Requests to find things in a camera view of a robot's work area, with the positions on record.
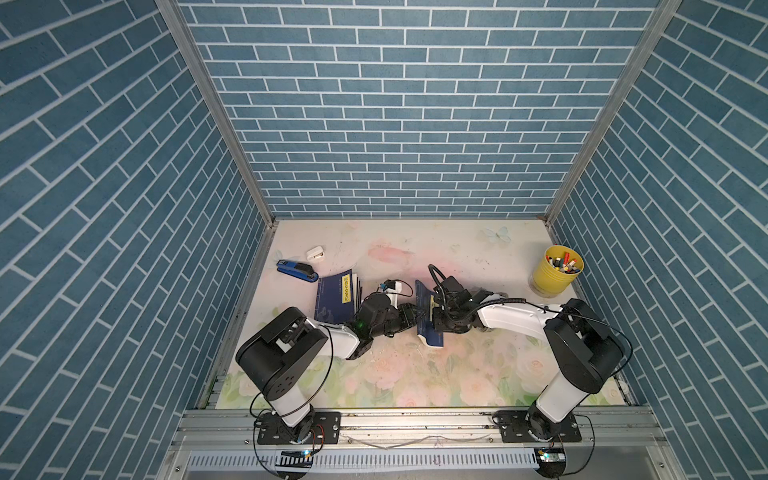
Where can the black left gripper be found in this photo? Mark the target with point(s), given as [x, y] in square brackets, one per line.
[404, 313]

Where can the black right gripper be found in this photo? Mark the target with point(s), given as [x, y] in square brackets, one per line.
[437, 312]

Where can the blue book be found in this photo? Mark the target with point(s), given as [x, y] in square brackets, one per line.
[338, 298]
[426, 331]

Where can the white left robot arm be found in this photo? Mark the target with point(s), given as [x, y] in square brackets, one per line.
[275, 358]

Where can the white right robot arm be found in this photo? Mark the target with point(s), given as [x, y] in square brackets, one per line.
[587, 350]

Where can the blue black stapler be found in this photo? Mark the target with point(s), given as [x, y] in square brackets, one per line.
[298, 270]

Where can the yellow pen cup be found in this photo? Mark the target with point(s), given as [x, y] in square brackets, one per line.
[547, 282]

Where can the pens in cup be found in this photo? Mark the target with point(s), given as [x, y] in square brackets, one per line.
[566, 264]

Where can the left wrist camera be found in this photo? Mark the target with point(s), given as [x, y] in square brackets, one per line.
[391, 287]

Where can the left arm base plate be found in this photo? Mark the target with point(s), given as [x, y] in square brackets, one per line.
[323, 426]

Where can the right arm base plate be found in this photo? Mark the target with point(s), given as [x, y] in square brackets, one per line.
[520, 425]

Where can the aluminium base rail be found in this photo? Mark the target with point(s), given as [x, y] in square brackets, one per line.
[612, 426]

